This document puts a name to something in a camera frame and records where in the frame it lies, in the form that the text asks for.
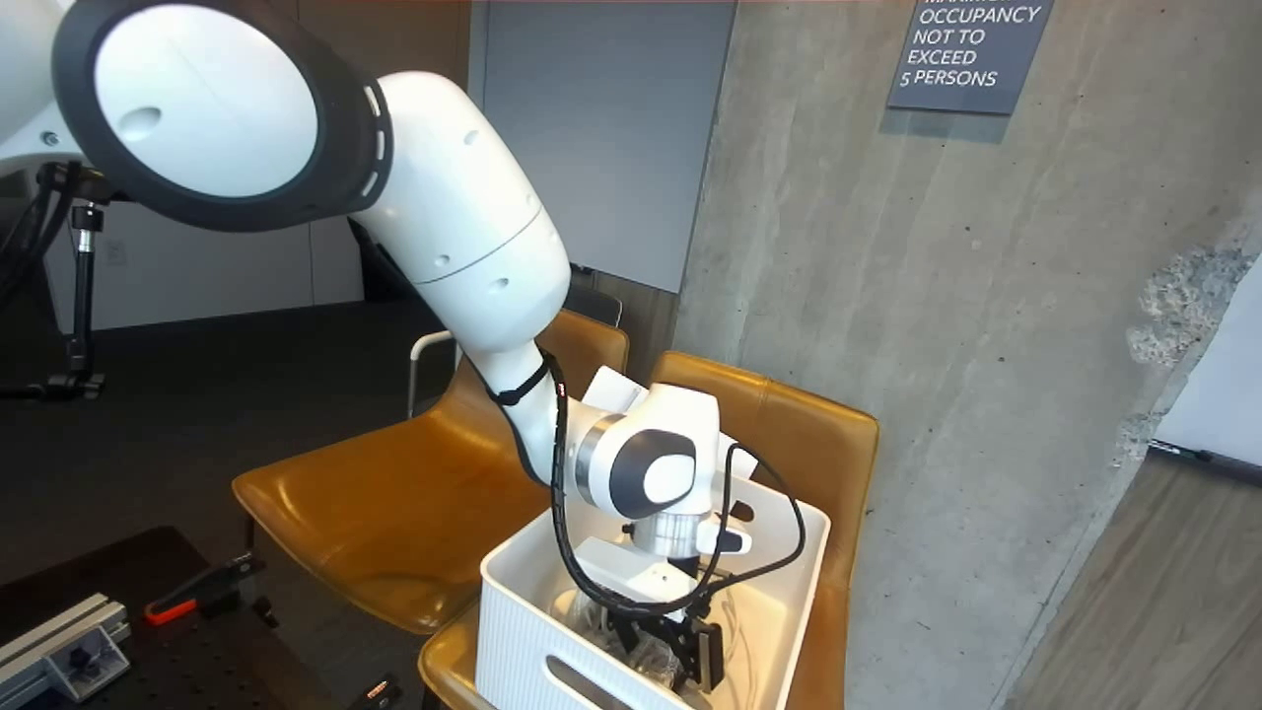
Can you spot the flat white basket lid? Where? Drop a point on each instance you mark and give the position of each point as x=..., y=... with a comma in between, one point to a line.
x=743, y=464

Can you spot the grey occupancy sign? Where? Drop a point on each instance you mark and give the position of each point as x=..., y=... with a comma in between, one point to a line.
x=967, y=54

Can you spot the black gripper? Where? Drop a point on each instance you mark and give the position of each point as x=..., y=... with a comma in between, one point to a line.
x=664, y=620

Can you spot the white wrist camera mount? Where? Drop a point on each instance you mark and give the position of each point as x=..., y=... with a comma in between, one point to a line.
x=632, y=570

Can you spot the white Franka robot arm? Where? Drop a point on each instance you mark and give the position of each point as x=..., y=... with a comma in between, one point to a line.
x=434, y=198

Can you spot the white plastic basket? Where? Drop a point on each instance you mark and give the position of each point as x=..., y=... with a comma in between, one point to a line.
x=528, y=645

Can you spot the aluminium rail with knob block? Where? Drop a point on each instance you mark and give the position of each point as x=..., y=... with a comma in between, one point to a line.
x=62, y=652

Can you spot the black tripod stand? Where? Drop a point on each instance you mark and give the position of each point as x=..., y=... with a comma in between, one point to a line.
x=82, y=288

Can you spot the black perforated breadboard table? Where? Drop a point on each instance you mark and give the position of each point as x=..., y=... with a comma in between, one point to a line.
x=133, y=645

